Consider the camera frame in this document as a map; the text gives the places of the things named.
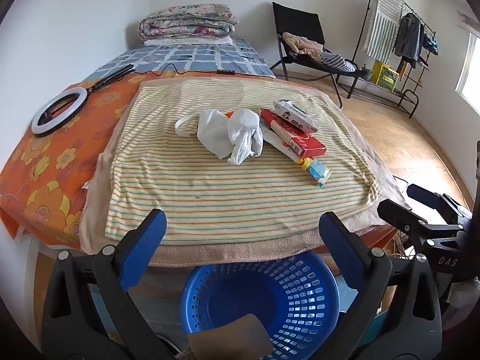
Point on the dark hanging jacket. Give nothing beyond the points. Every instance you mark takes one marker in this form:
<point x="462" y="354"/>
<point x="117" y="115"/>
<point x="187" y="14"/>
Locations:
<point x="408" y="37"/>

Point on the orange floral sheet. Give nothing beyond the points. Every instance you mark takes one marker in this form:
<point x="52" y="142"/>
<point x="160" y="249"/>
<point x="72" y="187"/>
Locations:
<point x="63" y="157"/>

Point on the window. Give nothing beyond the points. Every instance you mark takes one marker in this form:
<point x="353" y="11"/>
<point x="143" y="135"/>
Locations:
<point x="470" y="78"/>

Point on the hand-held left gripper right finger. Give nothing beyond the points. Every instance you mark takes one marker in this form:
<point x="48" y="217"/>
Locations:
<point x="339" y="243"/>

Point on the black clothes rack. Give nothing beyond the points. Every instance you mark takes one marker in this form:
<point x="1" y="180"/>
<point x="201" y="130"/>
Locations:
<point x="407" y="99"/>

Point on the yellow crate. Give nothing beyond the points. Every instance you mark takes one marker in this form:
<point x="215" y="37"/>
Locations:
<point x="384" y="75"/>

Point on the brown cardboard piece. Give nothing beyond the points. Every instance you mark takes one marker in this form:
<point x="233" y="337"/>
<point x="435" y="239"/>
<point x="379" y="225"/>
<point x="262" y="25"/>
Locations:
<point x="228" y="335"/>

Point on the white wristband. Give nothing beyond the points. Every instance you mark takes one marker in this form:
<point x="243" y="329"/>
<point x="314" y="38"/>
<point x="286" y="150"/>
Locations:
<point x="182" y="129"/>

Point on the hanging striped towel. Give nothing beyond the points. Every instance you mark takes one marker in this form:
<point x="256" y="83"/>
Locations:
<point x="382" y="22"/>

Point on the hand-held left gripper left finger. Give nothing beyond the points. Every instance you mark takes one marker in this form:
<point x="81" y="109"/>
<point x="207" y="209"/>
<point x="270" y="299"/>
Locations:
<point x="144" y="240"/>

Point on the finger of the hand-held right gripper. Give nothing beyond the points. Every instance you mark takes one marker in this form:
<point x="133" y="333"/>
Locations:
<point x="422" y="195"/>
<point x="397" y="213"/>

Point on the orange bottle cap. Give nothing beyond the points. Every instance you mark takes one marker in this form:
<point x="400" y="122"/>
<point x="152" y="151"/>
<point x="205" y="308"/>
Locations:
<point x="228" y="113"/>

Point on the folded floral quilt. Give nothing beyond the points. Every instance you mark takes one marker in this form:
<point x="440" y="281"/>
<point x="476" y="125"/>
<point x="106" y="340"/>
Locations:
<point x="187" y="20"/>

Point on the white printed carton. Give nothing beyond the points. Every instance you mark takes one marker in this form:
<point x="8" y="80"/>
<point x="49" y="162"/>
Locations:
<point x="296" y="114"/>

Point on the black folding chair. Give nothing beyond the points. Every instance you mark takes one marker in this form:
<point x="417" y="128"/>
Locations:
<point x="296" y="20"/>

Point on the blue plastic basket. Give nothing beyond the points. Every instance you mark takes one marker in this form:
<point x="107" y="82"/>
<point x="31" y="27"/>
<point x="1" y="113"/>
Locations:
<point x="232" y="292"/>

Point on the blue plaid sheet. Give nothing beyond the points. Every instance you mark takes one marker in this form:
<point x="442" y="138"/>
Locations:
<point x="195" y="58"/>

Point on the red box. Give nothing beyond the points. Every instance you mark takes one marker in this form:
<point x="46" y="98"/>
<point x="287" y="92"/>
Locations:
<point x="307" y="144"/>

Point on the person's right hand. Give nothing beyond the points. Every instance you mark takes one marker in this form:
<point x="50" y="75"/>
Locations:
<point x="463" y="302"/>

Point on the beige towel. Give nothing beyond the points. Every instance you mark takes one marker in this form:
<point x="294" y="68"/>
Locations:
<point x="225" y="255"/>

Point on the beige cloth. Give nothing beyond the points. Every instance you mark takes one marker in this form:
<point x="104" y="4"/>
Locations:
<point x="300" y="45"/>

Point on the striped dark cloth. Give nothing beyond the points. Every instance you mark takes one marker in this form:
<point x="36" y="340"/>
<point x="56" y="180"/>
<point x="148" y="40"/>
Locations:
<point x="337" y="62"/>

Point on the teal hanging garment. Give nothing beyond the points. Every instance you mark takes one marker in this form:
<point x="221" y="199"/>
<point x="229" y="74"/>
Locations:
<point x="432" y="45"/>

